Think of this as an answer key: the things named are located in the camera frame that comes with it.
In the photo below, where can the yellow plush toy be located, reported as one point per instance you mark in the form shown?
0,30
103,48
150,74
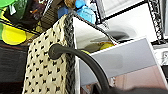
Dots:
106,45

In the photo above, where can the blue plush toy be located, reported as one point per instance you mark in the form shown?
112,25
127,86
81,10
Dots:
85,13

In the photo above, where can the orange toy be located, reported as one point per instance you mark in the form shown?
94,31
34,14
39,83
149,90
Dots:
70,3

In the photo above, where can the yellow plastic toy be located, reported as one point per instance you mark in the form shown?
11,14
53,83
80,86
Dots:
13,35

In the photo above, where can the large green plastic bowl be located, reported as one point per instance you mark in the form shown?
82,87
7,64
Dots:
6,2

